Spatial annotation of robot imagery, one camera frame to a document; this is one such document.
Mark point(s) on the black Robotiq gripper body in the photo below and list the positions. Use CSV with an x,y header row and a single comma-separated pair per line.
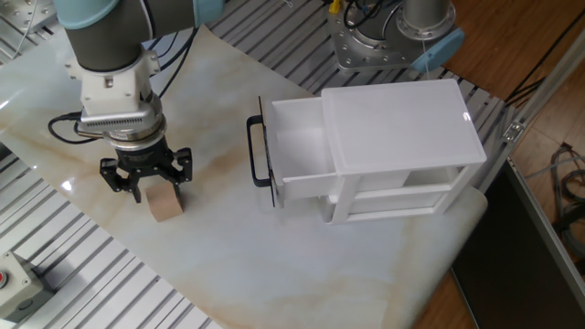
x,y
144,162

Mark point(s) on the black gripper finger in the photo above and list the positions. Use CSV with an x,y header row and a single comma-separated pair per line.
x,y
183,166
112,178

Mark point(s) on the light wooden block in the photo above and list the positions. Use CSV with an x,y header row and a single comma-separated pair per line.
x,y
163,205

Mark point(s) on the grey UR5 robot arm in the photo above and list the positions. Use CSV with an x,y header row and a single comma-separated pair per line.
x,y
109,41

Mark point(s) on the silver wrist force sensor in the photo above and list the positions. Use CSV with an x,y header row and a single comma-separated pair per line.
x,y
132,139

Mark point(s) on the silver vented sensor box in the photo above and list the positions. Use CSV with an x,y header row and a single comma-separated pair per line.
x,y
119,121

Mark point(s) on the marble pattern table mat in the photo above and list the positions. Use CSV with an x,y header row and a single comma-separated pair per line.
x,y
228,256

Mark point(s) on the grey emergency stop button box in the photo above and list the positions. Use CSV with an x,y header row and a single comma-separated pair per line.
x,y
13,283

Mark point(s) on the silver perforated metal plate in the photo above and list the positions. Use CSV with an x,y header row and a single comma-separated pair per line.
x,y
23,11

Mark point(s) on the small yellow tag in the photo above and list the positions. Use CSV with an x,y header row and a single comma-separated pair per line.
x,y
335,5

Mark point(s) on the white zip tie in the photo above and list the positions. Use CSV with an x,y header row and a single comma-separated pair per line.
x,y
426,59

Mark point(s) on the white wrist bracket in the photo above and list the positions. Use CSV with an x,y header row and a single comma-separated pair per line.
x,y
114,91

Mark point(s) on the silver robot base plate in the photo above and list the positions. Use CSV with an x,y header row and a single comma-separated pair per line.
x,y
365,50

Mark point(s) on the white drawer cabinet frame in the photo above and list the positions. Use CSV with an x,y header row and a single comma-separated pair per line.
x,y
397,128

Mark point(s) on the silver corner bracket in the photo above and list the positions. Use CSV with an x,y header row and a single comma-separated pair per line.
x,y
514,131

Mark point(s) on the black panel with aluminium frame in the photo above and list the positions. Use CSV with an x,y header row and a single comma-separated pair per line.
x,y
512,265

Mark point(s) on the diagonal aluminium frame rail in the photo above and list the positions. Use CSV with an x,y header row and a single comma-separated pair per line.
x,y
539,105

